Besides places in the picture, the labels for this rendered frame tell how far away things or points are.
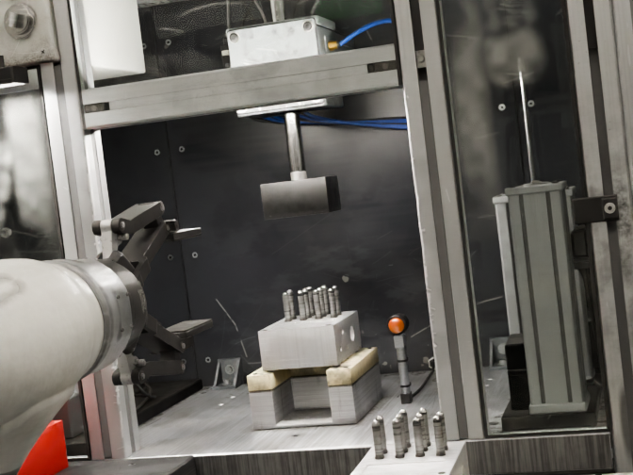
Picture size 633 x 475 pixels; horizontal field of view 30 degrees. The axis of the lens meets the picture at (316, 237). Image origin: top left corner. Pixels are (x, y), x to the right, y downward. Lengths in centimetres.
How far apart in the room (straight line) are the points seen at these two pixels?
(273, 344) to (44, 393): 69
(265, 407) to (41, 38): 50
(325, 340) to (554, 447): 31
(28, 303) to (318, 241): 101
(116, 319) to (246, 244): 91
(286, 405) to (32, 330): 77
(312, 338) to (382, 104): 42
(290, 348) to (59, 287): 67
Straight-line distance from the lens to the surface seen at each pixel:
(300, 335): 142
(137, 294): 92
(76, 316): 80
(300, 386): 150
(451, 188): 125
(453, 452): 116
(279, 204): 148
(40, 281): 79
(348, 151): 171
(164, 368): 102
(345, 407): 141
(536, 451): 128
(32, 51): 139
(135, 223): 99
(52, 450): 137
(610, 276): 124
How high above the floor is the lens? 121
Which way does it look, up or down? 3 degrees down
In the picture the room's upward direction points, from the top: 7 degrees counter-clockwise
